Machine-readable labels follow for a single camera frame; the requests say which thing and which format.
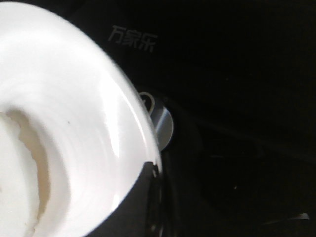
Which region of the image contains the fried egg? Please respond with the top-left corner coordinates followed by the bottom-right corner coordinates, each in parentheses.
top-left (0, 111), bottom-right (50, 237)

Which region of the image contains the white round plate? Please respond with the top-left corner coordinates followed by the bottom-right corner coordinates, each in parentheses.
top-left (0, 1), bottom-right (161, 237)

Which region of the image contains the silver stove knob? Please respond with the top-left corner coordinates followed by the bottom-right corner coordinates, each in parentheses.
top-left (139, 91), bottom-right (174, 151)

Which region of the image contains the black glass gas cooktop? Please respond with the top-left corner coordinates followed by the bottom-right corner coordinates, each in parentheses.
top-left (54, 0), bottom-right (316, 237)

